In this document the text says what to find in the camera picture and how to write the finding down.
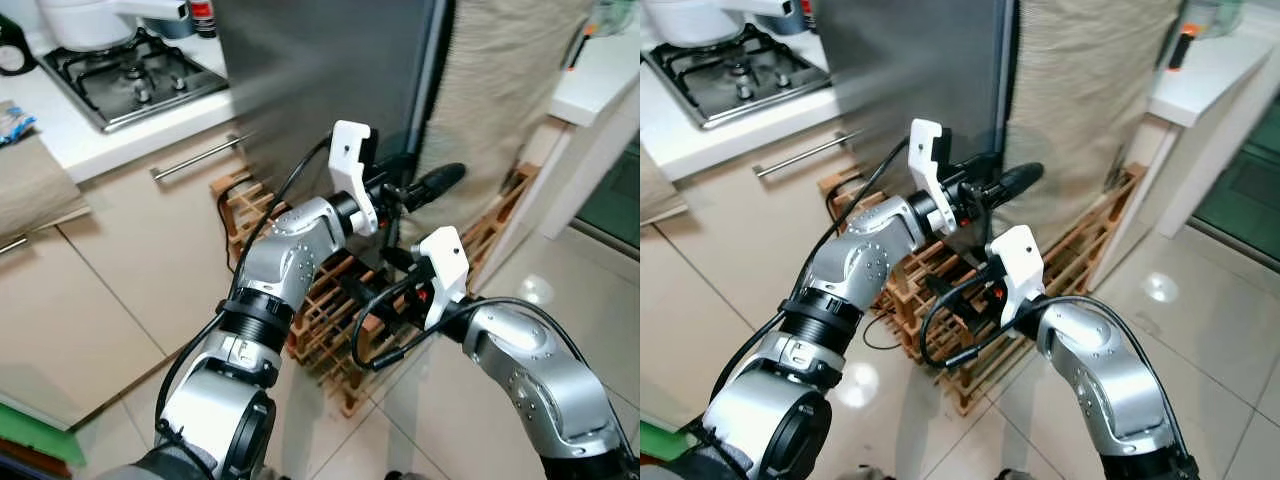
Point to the beige cloth placemat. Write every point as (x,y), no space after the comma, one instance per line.
(652,185)
(35,185)

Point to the white side counter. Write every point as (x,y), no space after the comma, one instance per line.
(600,80)
(1210,85)

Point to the green box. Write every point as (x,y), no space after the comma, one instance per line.
(35,430)
(660,440)

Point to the steel gas hob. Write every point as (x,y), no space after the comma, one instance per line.
(740,80)
(130,85)

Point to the beige curtain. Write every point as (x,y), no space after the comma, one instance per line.
(1080,90)
(500,90)

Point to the beige kitchen cabinet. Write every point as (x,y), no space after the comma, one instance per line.
(90,300)
(720,280)

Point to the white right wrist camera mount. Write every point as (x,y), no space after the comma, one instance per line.
(445,265)
(1018,265)

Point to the pale green glass jar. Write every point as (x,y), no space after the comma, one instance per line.
(1225,15)
(615,15)

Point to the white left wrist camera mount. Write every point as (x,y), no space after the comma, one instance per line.
(925,160)
(350,160)

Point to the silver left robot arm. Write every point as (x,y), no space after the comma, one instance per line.
(285,245)
(850,265)

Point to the wooden wine rack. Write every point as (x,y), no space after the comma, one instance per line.
(1090,250)
(497,228)

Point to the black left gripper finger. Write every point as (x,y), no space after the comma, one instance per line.
(1015,185)
(438,184)

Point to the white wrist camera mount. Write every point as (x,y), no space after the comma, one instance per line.
(1018,265)
(350,160)
(445,265)
(925,160)

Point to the blue printed plastic bread bag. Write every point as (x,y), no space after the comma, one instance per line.
(15,122)

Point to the orange and black tool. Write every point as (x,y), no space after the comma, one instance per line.
(1182,48)
(575,52)

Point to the dark grey fridge door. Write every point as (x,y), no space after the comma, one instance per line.
(910,70)
(320,70)

